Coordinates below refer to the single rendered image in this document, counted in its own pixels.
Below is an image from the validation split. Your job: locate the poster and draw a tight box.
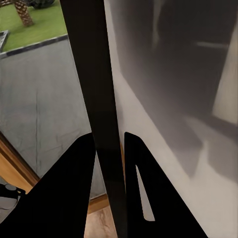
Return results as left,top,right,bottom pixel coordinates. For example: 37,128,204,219
60,0,128,238

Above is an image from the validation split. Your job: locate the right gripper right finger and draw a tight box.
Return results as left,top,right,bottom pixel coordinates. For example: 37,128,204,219
124,132,208,238

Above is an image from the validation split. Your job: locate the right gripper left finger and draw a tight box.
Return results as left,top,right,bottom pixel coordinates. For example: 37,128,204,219
0,132,97,238

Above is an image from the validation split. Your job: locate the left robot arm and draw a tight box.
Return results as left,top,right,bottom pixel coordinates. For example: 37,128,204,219
0,183,26,210

